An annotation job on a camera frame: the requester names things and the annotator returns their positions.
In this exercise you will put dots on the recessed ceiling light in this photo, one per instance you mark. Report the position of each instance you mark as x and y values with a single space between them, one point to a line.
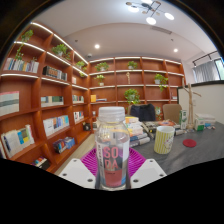
175 50
97 46

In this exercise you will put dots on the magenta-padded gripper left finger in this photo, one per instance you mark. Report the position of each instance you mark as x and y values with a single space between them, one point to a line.
76 171

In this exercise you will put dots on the stack of black books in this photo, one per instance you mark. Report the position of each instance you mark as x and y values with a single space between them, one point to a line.
153 125

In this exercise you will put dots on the wooden artist mannequin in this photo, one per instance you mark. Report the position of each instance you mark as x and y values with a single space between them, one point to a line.
191 106

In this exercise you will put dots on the grey curtain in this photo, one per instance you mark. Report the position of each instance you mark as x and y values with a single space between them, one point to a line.
206 71

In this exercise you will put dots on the small green and white box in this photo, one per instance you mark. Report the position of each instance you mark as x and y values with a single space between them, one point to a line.
199 125

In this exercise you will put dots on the stack of white flat boxes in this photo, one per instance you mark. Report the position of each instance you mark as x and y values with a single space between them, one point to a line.
207 118

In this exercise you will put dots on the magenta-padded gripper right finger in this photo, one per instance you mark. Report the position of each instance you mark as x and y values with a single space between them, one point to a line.
148 171

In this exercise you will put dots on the dark office chair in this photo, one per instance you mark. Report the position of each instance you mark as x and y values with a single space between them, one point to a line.
142 112

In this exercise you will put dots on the stack of colourful books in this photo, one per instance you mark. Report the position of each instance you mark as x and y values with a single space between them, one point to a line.
136 131

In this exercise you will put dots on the yellow striped white mug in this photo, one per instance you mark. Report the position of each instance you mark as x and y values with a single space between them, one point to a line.
163 140

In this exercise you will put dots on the orange wooden shelf unit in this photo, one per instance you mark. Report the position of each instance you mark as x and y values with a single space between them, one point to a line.
33 93

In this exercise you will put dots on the ceiling air vent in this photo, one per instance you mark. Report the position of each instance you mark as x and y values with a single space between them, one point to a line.
161 30

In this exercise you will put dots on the tan chair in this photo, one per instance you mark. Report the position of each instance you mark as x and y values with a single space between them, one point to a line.
171 112

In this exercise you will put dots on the window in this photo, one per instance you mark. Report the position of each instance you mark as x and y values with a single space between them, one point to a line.
220 69

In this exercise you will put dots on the tall green and white carton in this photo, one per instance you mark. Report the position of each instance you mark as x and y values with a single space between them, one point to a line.
183 119

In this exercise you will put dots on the flat round red coaster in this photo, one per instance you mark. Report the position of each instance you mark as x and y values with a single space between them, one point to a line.
189 143

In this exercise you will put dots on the branched ceiling lamp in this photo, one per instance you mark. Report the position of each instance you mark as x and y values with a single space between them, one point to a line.
151 20

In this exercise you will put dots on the clear bottle with red label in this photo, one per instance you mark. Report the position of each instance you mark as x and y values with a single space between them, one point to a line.
112 160

